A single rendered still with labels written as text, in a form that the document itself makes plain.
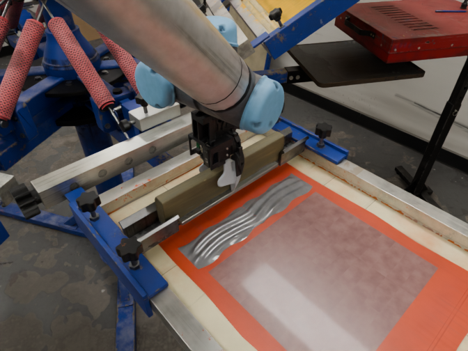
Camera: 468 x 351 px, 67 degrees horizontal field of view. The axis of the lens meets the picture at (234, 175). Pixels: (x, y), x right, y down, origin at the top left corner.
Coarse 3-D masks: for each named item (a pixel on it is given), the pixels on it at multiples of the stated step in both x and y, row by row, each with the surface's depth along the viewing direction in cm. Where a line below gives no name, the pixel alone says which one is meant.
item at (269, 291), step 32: (192, 224) 78; (224, 256) 72; (256, 256) 72; (288, 256) 72; (224, 288) 66; (256, 288) 66; (288, 288) 66; (320, 288) 66; (256, 320) 61; (288, 320) 61; (320, 320) 61; (352, 320) 61; (384, 320) 61
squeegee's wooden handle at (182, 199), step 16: (256, 144) 83; (272, 144) 85; (256, 160) 83; (272, 160) 88; (208, 176) 75; (176, 192) 71; (192, 192) 73; (208, 192) 76; (160, 208) 70; (176, 208) 72; (192, 208) 75
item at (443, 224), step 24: (168, 168) 88; (192, 168) 92; (336, 168) 89; (360, 168) 88; (120, 192) 81; (144, 192) 85; (384, 192) 81; (408, 192) 81; (408, 216) 79; (432, 216) 75; (456, 240) 73; (168, 288) 62; (168, 312) 59; (192, 336) 56
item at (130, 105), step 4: (132, 100) 103; (120, 104) 102; (124, 104) 102; (128, 104) 102; (132, 104) 102; (136, 104) 102; (140, 104) 102; (124, 108) 101; (128, 108) 100; (132, 108) 100; (136, 108) 100; (124, 112) 103; (124, 116) 104; (128, 116) 102; (128, 120) 103; (168, 120) 95; (160, 124) 94; (152, 128) 93
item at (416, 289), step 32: (256, 192) 86; (320, 192) 86; (288, 224) 78; (320, 224) 78; (352, 224) 78; (384, 224) 78; (320, 256) 72; (352, 256) 72; (384, 256) 72; (416, 256) 72; (352, 288) 66; (384, 288) 66; (416, 288) 66; (448, 288) 66; (416, 320) 61; (448, 320) 61
